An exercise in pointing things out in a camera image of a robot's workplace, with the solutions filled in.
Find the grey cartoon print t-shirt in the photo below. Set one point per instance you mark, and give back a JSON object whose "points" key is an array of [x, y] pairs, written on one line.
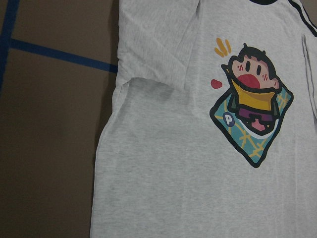
{"points": [[213, 132]]}

